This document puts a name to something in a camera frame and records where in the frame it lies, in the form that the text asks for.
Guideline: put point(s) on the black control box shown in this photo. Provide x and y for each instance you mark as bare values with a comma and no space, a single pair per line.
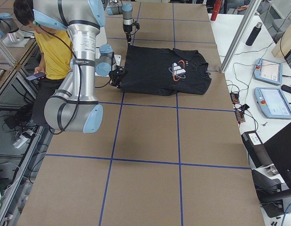
257,154

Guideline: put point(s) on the black graphic t-shirt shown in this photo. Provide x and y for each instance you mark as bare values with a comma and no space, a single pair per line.
165,72

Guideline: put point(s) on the white power strip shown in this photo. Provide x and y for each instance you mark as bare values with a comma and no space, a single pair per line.
24,137

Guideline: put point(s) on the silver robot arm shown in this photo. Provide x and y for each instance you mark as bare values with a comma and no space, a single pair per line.
126,10
74,106

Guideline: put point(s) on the red bottle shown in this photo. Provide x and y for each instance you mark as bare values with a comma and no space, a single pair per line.
216,9

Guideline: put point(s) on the black bottle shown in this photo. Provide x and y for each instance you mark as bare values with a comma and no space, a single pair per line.
254,33

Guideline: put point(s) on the blue teach pendant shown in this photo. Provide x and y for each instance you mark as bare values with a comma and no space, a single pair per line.
272,103
268,71

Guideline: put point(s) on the near blue teach pendant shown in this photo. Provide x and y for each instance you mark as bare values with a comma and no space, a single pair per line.
272,103

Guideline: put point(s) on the smartphone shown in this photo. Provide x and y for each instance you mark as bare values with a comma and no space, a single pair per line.
36,76

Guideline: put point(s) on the aluminium frame post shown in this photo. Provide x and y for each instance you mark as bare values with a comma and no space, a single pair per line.
250,11

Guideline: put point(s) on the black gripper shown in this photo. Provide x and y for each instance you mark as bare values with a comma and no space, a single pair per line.
128,29
114,76

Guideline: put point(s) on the black monitor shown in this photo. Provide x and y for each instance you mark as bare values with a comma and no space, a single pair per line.
278,148

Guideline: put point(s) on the person in yellow shirt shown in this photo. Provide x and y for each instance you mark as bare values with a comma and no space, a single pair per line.
55,57

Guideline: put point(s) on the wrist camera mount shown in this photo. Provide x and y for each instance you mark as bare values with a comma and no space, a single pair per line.
136,25

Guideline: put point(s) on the far blue teach pendant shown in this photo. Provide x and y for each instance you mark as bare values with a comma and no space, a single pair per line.
268,71

